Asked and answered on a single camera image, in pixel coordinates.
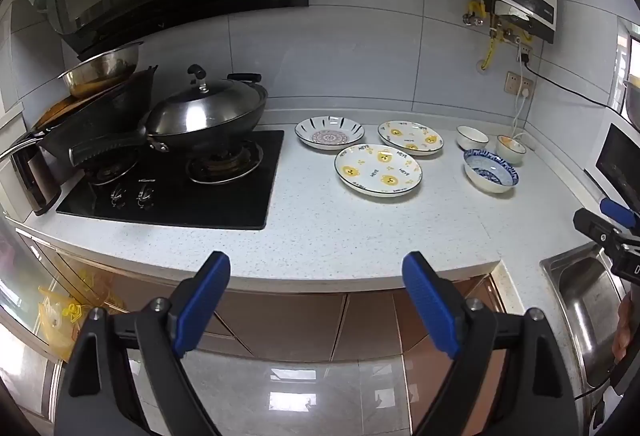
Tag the black wok without lid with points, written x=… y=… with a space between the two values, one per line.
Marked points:
x=100 y=115

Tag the brown kitchen cabinet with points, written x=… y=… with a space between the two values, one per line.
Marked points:
x=300 y=321

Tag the white plate with yellow bears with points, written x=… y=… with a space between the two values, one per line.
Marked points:
x=410 y=138
x=377 y=170

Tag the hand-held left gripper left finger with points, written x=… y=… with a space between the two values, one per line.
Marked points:
x=200 y=303

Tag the stainless steel sink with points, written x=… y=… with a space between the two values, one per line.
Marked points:
x=585 y=301

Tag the black glass gas stove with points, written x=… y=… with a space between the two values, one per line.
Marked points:
x=225 y=201

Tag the black glass appliance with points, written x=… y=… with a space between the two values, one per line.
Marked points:
x=617 y=160

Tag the blue patterned bowl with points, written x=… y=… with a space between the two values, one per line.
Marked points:
x=490 y=173

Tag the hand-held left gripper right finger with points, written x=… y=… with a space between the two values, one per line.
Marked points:
x=431 y=306

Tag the yellow plastic bag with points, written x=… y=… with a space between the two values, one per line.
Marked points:
x=60 y=321

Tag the white plate with mandala pattern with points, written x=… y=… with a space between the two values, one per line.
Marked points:
x=327 y=134

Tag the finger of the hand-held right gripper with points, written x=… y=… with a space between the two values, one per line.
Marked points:
x=619 y=213
x=597 y=228

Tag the steel wok lid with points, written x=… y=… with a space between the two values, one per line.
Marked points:
x=200 y=110

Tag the stainless steel basin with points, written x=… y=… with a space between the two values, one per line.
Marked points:
x=100 y=70

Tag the beige wall socket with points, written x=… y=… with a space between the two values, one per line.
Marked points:
x=515 y=83

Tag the plain white small bowl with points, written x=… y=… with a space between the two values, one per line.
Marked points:
x=471 y=138

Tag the white bowl with orange flower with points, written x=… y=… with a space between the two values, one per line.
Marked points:
x=511 y=150

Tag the person's right hand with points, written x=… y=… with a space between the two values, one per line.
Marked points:
x=624 y=331

